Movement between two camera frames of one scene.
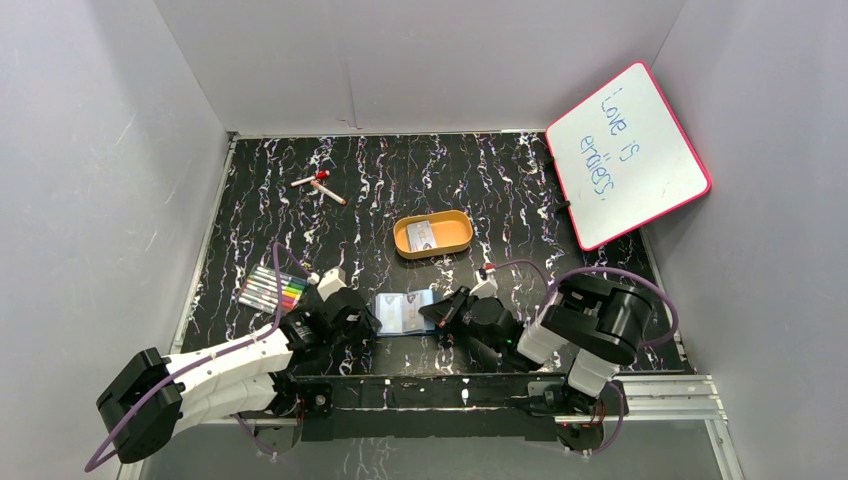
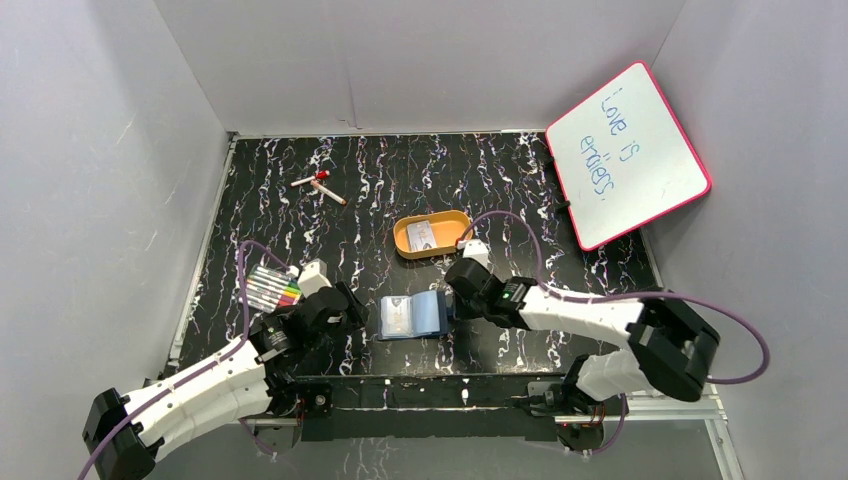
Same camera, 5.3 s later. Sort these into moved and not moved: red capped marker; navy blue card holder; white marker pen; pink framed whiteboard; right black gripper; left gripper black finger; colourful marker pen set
Moved: right black gripper; left gripper black finger
Not moved: colourful marker pen set; red capped marker; navy blue card holder; pink framed whiteboard; white marker pen
